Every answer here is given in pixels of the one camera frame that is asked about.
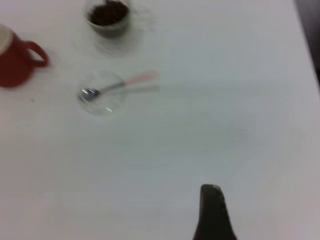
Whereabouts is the clear glass cup with handle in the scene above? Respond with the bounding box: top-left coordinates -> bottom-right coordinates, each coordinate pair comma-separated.
83,0 -> 152,40

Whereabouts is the metal spoon with pink handle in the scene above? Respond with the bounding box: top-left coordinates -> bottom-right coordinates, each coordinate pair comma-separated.
79,70 -> 161,102

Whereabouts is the red ceramic mug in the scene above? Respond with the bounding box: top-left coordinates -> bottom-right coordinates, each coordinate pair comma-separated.
0,23 -> 50,88

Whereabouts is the dark coffee beans pile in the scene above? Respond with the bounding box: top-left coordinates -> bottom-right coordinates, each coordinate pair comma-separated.
88,0 -> 130,27

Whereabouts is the clear glass saucer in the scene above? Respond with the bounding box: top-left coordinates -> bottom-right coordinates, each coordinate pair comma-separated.
74,18 -> 150,56

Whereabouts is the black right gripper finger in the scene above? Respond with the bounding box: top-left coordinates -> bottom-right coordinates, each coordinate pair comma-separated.
191,184 -> 238,240

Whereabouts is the small clear glass dish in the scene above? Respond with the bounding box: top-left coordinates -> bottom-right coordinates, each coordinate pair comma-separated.
76,70 -> 129,117

